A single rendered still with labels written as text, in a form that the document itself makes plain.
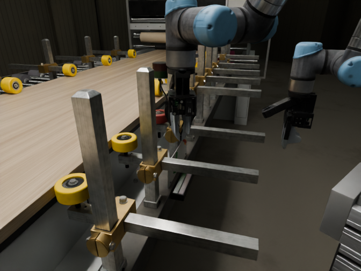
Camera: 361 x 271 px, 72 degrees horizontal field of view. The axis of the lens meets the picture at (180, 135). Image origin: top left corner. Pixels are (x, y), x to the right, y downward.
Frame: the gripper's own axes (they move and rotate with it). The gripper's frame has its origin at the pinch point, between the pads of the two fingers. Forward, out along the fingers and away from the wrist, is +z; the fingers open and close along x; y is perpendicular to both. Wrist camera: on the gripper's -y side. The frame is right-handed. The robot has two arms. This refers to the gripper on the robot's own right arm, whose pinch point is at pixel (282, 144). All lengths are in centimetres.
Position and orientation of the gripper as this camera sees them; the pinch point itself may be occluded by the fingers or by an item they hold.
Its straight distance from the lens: 99.2
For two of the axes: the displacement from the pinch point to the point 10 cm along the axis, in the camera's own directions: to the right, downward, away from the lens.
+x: 2.7, -4.0, 8.8
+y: 9.6, 1.1, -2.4
